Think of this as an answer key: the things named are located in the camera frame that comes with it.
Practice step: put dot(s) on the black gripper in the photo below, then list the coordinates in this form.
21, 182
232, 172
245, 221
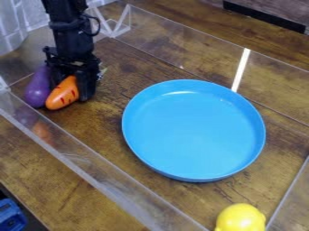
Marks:
87, 68

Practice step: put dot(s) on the clear acrylic enclosure wall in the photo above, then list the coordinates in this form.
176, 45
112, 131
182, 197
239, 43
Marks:
65, 161

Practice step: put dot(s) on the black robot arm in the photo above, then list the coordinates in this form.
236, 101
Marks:
71, 57

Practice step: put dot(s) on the purple toy eggplant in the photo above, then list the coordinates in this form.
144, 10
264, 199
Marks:
38, 90

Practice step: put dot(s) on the blue round plate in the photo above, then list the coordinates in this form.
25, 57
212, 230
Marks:
193, 130

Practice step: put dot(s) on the orange toy carrot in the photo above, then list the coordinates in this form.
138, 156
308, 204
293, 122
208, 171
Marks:
65, 94

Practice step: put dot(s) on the yellow toy object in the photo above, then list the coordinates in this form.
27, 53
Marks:
241, 217

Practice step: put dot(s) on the blue object at corner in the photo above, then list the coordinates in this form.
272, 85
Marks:
13, 219

